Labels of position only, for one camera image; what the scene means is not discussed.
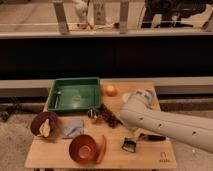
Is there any green plastic tray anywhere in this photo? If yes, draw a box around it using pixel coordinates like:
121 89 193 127
47 77 101 113

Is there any grey blue cloth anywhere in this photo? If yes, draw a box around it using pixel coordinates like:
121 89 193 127
61 119 84 139

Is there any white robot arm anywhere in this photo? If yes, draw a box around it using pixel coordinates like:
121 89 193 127
119 89 213 153

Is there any white paper cup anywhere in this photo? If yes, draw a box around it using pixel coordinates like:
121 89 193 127
121 93 131 103

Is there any cream banana piece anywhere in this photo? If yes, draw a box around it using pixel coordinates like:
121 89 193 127
39 119 50 137

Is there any wooden folding table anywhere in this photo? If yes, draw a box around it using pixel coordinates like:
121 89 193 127
24 80 178 170

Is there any dark pine cone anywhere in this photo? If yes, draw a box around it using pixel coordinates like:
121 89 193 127
100 104 121 128

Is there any orange fruit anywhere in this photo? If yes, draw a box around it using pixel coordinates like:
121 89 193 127
105 85 117 97

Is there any orange bowl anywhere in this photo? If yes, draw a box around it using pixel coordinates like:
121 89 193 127
69 134 97 164

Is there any dark red bowl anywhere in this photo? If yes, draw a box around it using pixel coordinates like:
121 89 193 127
30 111 61 138

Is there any metal spoon in tray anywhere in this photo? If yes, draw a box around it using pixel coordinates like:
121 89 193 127
54 90 61 108

